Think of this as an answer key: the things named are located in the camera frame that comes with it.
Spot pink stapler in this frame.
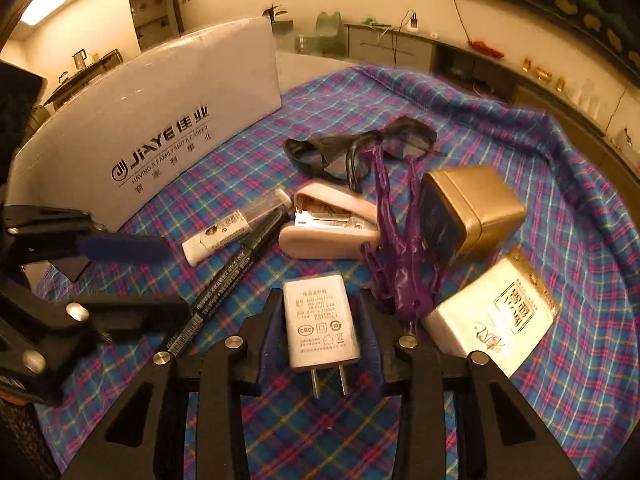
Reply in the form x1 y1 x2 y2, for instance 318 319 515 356
278 178 381 261

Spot red toy car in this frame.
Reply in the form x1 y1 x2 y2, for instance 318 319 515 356
467 39 503 58

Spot green plastic chair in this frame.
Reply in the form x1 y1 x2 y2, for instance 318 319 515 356
315 11 346 56

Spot white cardboard box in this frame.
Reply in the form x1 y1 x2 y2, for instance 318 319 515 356
7 16 283 233

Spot purple toy figure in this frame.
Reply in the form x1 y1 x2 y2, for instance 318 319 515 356
357 145 443 333

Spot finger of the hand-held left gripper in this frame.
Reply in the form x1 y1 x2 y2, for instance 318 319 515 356
0 204 172 282
0 272 192 408

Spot white trash bin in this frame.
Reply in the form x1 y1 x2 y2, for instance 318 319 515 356
264 2 294 37

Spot white glue stick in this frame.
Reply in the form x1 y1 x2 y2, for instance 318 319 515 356
181 187 292 267

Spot white plug charger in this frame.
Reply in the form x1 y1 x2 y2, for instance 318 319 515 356
282 272 362 401

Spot dining table with chairs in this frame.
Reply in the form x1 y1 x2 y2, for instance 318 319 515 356
50 49 124 107

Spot grey sideboard cabinet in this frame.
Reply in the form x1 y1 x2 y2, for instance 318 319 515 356
345 22 436 68

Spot gold tin box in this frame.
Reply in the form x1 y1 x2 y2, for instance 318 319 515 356
417 165 527 268

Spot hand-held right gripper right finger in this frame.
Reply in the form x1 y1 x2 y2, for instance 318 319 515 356
350 292 582 480

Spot black marker pen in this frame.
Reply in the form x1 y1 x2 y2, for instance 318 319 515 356
165 207 291 358

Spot black goggles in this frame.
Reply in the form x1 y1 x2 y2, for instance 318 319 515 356
284 116 446 193

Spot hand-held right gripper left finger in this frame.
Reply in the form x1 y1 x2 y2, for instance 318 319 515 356
62 287 286 480

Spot cream printed packet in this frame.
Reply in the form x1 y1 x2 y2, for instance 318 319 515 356
421 249 561 378

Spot blue plaid cloth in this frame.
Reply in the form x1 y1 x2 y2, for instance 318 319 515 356
35 62 640 480

